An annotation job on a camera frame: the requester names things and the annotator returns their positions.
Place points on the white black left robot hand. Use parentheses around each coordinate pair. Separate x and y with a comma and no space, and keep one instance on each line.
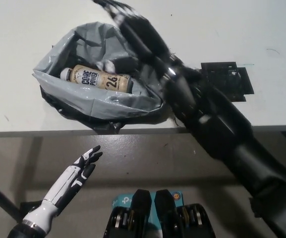
(66,182)

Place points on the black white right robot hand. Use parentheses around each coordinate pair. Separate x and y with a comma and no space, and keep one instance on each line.
(145,37)

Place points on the beige protein shake bottle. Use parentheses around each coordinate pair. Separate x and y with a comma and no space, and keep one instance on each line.
(95,78)

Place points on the grey plastic bag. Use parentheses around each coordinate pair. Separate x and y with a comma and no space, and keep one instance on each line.
(108,104)

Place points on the black table leg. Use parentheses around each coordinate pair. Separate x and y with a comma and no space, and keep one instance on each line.
(1,197)

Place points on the black tape square marker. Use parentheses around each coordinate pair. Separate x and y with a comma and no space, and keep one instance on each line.
(234,79)

